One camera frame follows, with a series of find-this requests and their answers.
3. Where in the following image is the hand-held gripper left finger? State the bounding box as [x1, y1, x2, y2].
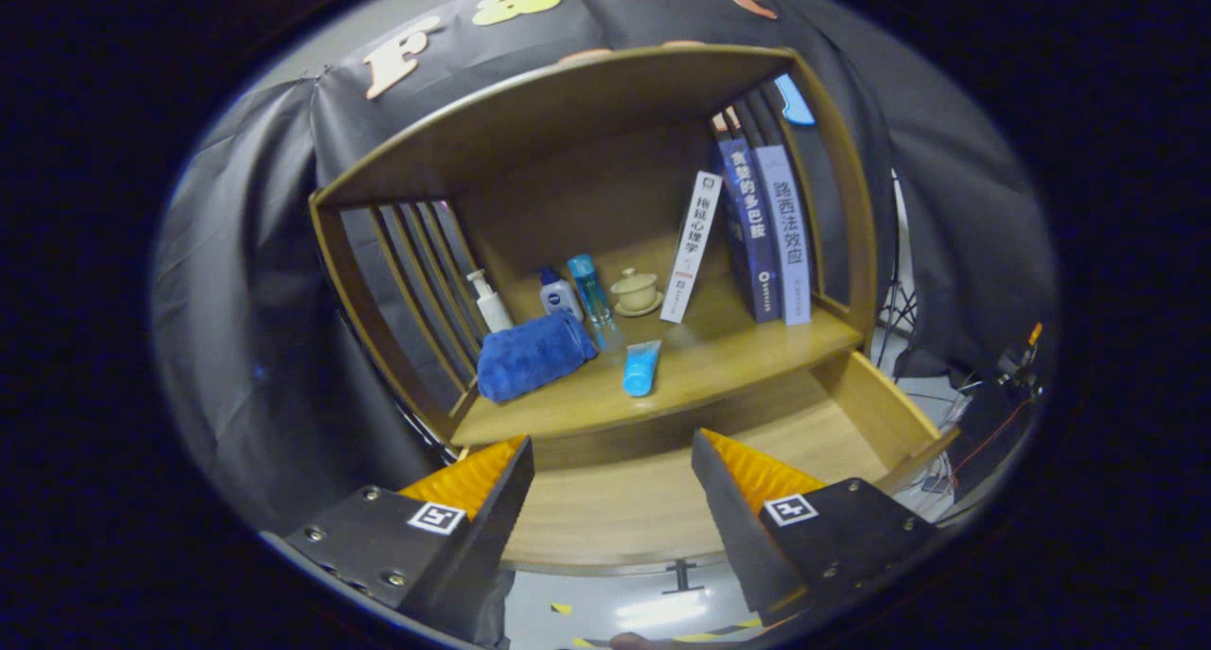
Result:
[260, 435, 535, 632]

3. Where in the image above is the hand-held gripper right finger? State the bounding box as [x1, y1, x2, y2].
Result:
[692, 429, 942, 629]

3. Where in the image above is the wooden drawer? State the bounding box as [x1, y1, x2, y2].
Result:
[445, 347, 961, 596]

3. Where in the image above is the blue tube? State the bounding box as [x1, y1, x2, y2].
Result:
[622, 340, 662, 398]

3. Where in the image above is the wooden cabinet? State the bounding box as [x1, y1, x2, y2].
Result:
[307, 43, 961, 596]

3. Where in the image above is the blue towel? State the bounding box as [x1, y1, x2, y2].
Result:
[476, 309, 599, 404]

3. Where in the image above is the white pump bottle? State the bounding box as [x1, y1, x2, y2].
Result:
[466, 270, 515, 334]

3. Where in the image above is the white bottle with blue cap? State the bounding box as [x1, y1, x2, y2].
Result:
[539, 268, 585, 323]

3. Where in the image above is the beige lidded teacup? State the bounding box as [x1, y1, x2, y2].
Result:
[610, 268, 663, 318]

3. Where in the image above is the clear blue bottle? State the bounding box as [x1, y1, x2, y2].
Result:
[567, 255, 616, 327]

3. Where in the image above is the black tripod stand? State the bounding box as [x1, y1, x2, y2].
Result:
[875, 172, 921, 369]

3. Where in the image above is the white book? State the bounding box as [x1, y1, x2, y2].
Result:
[659, 170, 724, 325]

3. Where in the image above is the pale purple book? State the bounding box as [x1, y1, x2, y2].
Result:
[754, 145, 815, 326]

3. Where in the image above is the dark blue book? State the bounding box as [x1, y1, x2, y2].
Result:
[716, 137, 784, 325]

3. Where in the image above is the black and orange device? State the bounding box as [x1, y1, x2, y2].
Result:
[998, 321, 1049, 400]

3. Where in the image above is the tangle of cables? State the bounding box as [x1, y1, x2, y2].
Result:
[920, 442, 958, 497]

